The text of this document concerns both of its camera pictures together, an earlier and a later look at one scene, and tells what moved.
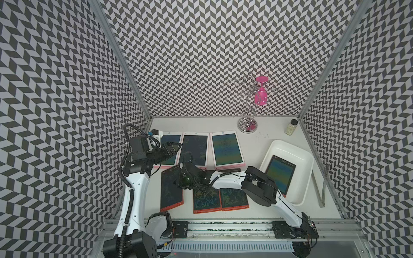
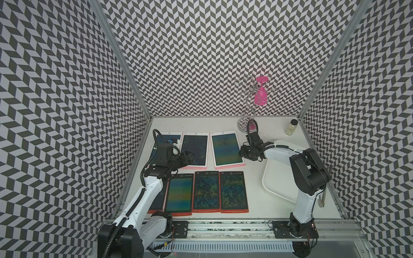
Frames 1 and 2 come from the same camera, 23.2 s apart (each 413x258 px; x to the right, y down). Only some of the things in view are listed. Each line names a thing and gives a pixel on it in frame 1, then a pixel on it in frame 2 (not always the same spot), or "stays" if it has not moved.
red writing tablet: x=171 y=195 -> x=158 y=204
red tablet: x=282 y=171 -> x=178 y=195
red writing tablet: x=232 y=199 stays
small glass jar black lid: x=291 y=127 stays
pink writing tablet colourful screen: x=173 y=137 stays
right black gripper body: x=184 y=181 -> x=247 y=152
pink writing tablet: x=198 y=144 stays
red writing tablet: x=209 y=202 stays
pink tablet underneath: x=226 y=150 stays
